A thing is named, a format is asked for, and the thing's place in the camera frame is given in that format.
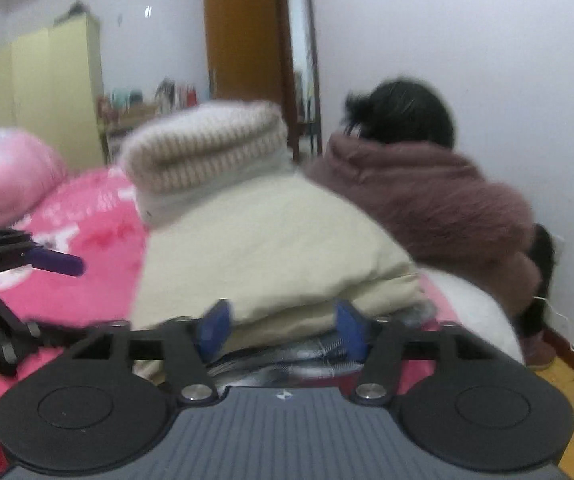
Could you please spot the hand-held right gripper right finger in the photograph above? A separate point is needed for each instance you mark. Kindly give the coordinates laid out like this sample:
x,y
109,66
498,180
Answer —
x,y
349,327

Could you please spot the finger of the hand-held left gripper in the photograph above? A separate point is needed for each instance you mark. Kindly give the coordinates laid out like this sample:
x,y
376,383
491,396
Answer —
x,y
12,325
57,261

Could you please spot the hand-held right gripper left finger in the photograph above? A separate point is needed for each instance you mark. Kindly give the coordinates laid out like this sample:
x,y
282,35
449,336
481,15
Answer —
x,y
214,329

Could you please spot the beige pants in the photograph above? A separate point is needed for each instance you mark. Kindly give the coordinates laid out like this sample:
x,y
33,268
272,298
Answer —
x,y
267,240

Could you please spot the pink floral blanket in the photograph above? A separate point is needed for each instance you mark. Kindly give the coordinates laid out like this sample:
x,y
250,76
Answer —
x,y
102,225

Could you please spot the black and white plaid shirt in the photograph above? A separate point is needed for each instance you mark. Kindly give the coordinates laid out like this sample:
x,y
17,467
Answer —
x,y
292,355

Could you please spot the pink and grey duvet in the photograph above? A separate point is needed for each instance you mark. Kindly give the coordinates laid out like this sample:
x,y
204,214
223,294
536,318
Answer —
x,y
12,175

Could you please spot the white cluttered shelf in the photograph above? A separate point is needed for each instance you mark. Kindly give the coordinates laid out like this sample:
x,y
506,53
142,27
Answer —
x,y
137,110

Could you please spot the pale yellow wardrobe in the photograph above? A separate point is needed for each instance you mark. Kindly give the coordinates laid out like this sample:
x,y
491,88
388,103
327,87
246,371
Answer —
x,y
52,90

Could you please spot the stack of folded pink sweaters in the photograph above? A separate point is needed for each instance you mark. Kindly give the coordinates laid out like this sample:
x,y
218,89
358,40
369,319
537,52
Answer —
x,y
202,140

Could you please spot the dark bundle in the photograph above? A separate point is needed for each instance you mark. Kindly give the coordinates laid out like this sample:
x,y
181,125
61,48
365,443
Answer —
x,y
74,12

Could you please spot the brown wooden door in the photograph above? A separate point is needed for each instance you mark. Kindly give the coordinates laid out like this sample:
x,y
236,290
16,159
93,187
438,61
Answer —
x,y
242,35

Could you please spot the dark wooden door frame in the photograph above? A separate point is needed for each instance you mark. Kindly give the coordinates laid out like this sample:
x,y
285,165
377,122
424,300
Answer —
x,y
314,60

